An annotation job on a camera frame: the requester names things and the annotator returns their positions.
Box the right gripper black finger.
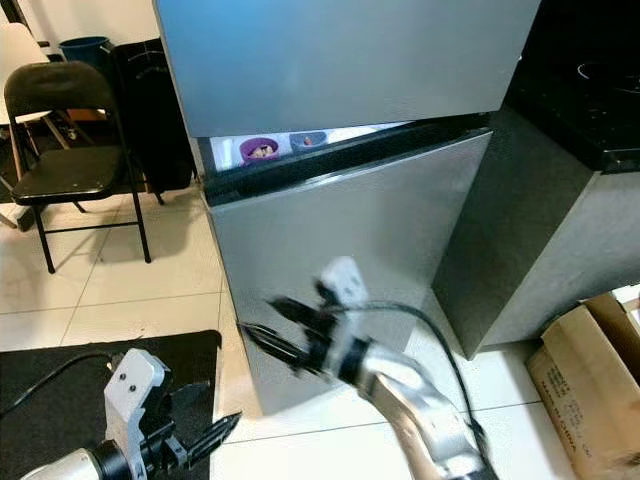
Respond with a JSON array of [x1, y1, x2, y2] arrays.
[[268, 296, 327, 330], [240, 322, 317, 370]]

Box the grey steel fridge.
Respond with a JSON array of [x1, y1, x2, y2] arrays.
[[153, 0, 596, 416]]

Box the black floor mat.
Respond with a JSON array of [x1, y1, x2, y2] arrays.
[[0, 330, 223, 476]]

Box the black folding chair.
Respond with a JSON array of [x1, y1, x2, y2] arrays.
[[3, 60, 153, 276]]

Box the black tall case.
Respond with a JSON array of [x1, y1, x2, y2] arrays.
[[110, 38, 199, 193]]

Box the printed closed cardboard box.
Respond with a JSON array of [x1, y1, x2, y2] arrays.
[[525, 290, 640, 479]]

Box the blue round bin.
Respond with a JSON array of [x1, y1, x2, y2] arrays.
[[58, 37, 113, 66]]

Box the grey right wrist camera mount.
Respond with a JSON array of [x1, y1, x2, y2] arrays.
[[318, 257, 371, 321]]

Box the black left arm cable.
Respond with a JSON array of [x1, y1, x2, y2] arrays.
[[3, 350, 126, 419]]

